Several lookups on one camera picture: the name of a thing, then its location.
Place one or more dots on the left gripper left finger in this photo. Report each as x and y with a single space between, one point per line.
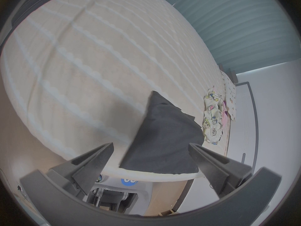
91 166

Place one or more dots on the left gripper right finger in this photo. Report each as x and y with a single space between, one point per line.
211 168

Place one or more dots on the black T-shirt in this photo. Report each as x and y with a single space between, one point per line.
164 138

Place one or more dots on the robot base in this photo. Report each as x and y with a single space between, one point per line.
141 192

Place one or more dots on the bed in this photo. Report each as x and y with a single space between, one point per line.
94 55

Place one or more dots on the pink garment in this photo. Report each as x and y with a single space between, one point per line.
225 120

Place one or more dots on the white printed garment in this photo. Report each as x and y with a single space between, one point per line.
212 116

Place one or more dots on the white printed pillow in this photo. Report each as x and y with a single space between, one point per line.
230 95

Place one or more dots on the grey bedside table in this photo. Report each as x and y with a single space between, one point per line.
229 73

